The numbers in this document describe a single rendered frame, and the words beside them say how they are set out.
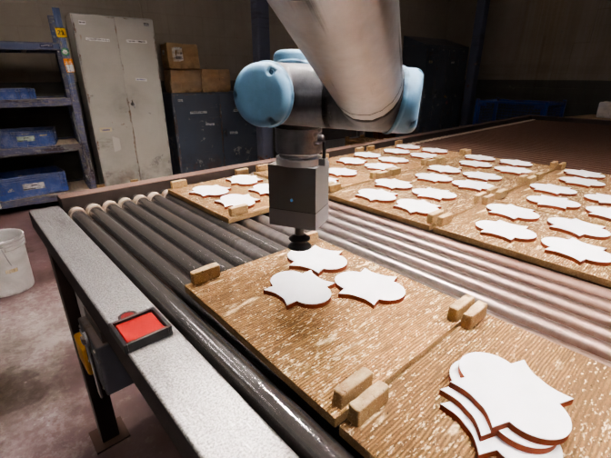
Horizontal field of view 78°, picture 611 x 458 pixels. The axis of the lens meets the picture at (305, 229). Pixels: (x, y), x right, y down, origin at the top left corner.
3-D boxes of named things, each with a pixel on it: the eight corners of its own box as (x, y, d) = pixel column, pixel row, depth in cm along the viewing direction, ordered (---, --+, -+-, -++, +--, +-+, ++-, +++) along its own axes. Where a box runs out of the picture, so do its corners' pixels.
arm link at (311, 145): (286, 124, 65) (332, 125, 62) (287, 150, 66) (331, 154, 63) (265, 129, 58) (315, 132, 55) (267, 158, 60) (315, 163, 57)
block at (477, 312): (469, 332, 60) (472, 316, 59) (458, 326, 61) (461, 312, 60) (486, 316, 63) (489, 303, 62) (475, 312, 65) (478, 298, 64)
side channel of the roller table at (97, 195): (67, 226, 123) (60, 198, 120) (63, 222, 127) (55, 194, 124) (529, 125, 375) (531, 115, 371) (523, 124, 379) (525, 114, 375)
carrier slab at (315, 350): (335, 429, 45) (335, 419, 44) (185, 292, 74) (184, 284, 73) (475, 315, 66) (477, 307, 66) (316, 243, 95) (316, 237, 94)
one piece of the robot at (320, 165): (342, 134, 66) (339, 222, 72) (295, 132, 69) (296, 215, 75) (318, 145, 56) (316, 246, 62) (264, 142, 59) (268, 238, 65)
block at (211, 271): (194, 286, 73) (192, 273, 72) (190, 283, 74) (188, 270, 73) (221, 276, 76) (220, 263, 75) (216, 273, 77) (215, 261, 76)
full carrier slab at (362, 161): (385, 179, 153) (386, 169, 152) (315, 164, 181) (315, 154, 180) (431, 166, 175) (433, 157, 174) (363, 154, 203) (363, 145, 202)
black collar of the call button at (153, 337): (125, 355, 58) (123, 346, 57) (109, 332, 63) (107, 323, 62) (173, 333, 62) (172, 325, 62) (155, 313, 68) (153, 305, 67)
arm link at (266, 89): (319, 61, 41) (341, 64, 50) (225, 57, 44) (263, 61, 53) (315, 135, 44) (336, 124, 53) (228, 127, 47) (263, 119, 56)
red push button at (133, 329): (129, 350, 59) (127, 343, 58) (116, 332, 63) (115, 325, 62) (166, 333, 62) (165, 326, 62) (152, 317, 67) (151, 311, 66)
